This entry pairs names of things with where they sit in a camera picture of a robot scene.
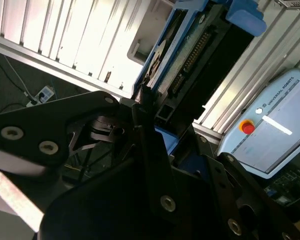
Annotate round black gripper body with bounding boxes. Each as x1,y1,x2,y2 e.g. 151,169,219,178
37,157,231,240

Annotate hard disk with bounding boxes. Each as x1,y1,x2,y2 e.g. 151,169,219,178
131,0,267,173

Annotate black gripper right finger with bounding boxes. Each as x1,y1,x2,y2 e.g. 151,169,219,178
189,126,300,240

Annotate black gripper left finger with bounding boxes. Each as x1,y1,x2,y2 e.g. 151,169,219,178
0,84,182,234

